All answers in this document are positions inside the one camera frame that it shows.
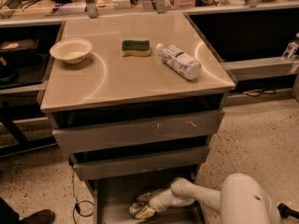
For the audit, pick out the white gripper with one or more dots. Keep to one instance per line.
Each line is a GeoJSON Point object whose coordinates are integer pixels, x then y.
{"type": "Point", "coordinates": [156, 202]}

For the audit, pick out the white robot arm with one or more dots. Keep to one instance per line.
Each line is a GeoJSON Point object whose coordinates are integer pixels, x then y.
{"type": "Point", "coordinates": [241, 200]}

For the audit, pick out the bottom drawer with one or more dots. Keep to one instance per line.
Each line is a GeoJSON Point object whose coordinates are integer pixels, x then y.
{"type": "Point", "coordinates": [114, 196]}

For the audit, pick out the drawer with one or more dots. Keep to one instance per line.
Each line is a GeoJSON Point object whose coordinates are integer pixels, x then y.
{"type": "Point", "coordinates": [138, 131]}
{"type": "Point", "coordinates": [141, 164]}
{"type": "Point", "coordinates": [114, 196]}

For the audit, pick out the middle drawer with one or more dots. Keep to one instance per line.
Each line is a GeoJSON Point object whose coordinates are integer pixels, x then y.
{"type": "Point", "coordinates": [141, 164]}

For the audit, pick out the top drawer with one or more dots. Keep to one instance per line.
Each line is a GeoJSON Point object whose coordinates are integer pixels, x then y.
{"type": "Point", "coordinates": [138, 131]}

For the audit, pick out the steel drawer cabinet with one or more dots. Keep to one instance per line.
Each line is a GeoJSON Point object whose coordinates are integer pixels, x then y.
{"type": "Point", "coordinates": [107, 87]}

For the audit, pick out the brown shoe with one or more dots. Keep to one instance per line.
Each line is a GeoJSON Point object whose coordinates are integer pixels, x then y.
{"type": "Point", "coordinates": [45, 216]}

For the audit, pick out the black caster wheel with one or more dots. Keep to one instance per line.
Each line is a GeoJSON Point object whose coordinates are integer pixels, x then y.
{"type": "Point", "coordinates": [286, 211]}

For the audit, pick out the plastic water bottle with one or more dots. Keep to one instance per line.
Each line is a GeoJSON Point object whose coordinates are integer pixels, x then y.
{"type": "Point", "coordinates": [180, 61]}

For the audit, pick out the green yellow sponge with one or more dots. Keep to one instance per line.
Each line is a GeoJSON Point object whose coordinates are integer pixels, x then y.
{"type": "Point", "coordinates": [139, 48]}

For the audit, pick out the white bowl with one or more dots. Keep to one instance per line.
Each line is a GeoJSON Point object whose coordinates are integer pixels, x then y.
{"type": "Point", "coordinates": [72, 50]}

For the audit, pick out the small bottle on shelf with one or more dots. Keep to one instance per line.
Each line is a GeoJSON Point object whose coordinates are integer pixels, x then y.
{"type": "Point", "coordinates": [291, 49]}

